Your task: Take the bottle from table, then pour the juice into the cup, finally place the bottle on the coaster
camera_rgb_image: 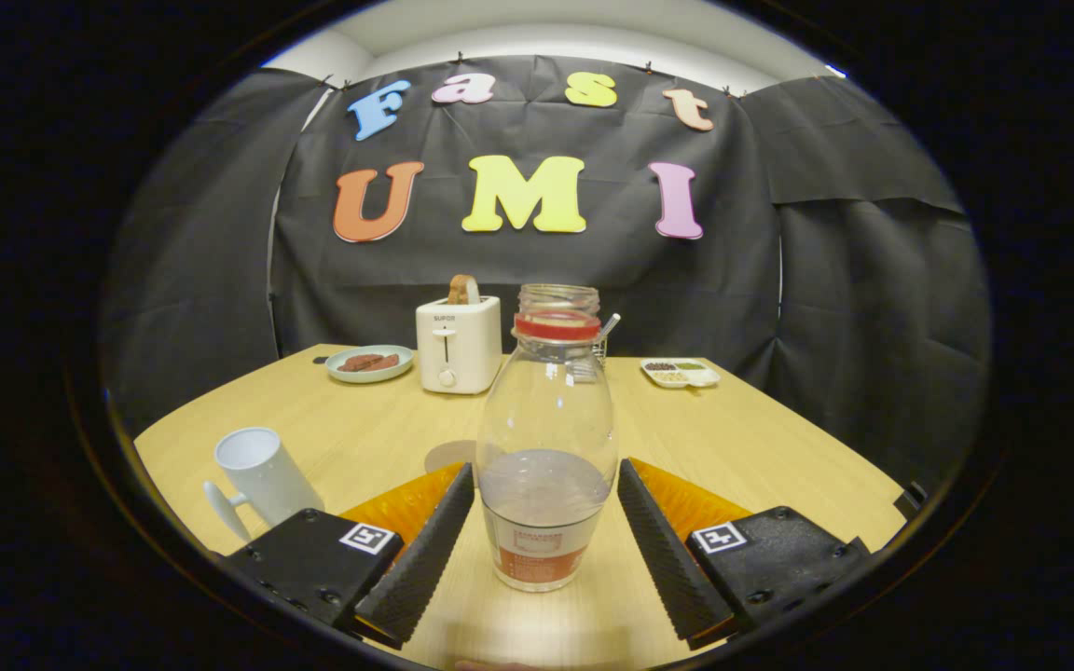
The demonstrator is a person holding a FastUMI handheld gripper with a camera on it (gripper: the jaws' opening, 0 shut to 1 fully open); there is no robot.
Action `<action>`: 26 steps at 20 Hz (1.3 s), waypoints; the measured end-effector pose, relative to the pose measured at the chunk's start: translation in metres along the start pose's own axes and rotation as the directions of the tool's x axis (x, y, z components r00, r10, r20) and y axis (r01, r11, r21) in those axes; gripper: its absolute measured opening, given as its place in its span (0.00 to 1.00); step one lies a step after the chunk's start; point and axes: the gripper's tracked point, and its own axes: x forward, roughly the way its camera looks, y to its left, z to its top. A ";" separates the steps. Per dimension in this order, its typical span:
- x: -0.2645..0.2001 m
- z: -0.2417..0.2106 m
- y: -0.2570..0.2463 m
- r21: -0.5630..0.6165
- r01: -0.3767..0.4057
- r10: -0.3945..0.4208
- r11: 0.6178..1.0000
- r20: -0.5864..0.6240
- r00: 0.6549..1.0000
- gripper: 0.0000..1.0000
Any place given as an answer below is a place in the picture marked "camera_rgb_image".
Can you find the round brown coaster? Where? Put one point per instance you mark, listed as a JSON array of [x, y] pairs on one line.
[[448, 457]]

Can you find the wooden table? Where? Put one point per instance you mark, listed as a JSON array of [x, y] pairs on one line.
[[733, 447]]

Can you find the clear plastic juice bottle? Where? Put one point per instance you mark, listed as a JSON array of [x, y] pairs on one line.
[[546, 522]]

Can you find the white divided condiment tray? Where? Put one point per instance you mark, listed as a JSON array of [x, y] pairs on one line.
[[681, 374]]

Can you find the pale green plate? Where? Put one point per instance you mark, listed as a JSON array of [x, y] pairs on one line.
[[392, 373]]

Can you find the brown bread slice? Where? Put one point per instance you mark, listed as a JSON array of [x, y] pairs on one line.
[[462, 289]]

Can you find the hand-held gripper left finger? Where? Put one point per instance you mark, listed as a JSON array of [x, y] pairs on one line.
[[425, 568]]

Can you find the white toaster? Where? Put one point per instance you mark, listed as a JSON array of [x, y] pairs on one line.
[[458, 349]]

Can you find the small black table clamp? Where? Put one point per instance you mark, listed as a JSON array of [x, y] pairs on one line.
[[912, 499]]

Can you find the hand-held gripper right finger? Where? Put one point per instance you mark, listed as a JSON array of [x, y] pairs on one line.
[[667, 568]]

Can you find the white cup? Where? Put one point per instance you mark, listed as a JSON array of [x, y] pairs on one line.
[[262, 475]]

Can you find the brown meat piece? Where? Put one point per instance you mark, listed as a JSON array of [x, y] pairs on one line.
[[355, 362], [386, 362]]

